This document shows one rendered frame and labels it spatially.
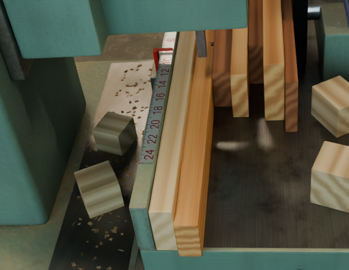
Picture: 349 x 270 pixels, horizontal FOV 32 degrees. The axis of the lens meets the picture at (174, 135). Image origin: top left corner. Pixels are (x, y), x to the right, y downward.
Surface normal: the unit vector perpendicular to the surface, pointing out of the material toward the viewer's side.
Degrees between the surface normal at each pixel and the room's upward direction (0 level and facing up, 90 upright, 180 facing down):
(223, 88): 90
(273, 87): 90
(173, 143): 0
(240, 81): 90
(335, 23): 0
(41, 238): 0
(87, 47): 90
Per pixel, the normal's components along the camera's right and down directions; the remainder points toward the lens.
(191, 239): -0.10, 0.66
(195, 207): -0.12, -0.75
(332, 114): -0.90, 0.36
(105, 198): 0.36, 0.58
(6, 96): 0.99, -0.02
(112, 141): -0.44, 0.63
